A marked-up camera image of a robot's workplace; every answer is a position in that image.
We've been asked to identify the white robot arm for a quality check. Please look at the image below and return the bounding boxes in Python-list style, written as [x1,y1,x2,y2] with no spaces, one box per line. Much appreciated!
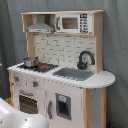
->
[0,98,49,128]

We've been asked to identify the white wooden toy kitchen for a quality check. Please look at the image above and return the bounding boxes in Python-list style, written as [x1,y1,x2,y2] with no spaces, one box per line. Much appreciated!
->
[9,10,115,128]

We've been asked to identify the black toy faucet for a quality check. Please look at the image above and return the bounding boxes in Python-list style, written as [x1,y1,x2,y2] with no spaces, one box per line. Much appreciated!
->
[76,50,96,71]

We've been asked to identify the grey toy sink basin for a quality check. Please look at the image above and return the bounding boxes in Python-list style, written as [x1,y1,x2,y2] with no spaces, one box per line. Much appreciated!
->
[53,67,93,81]

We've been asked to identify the black toy stovetop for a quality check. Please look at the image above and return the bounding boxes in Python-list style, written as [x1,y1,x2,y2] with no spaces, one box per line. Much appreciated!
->
[20,62,57,73]

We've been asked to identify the small silver toy pot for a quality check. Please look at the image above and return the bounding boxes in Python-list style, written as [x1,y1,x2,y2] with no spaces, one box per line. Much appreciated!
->
[23,57,39,67]

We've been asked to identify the toy dishwasher cabinet door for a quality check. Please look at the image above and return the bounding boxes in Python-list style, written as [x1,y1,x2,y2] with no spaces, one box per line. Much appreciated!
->
[47,87,83,128]

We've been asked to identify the white toy microwave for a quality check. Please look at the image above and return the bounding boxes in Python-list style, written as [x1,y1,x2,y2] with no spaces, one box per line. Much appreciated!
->
[56,14,93,34]

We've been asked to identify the grey toy range hood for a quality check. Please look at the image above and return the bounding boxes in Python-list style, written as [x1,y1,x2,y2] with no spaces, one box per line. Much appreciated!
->
[26,15,54,34]

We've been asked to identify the toy oven door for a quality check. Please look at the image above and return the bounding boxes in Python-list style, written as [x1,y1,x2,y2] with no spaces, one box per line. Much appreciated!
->
[18,90,38,114]

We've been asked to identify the grey backdrop curtain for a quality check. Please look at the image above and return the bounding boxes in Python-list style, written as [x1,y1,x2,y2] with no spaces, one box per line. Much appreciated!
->
[0,0,128,128]

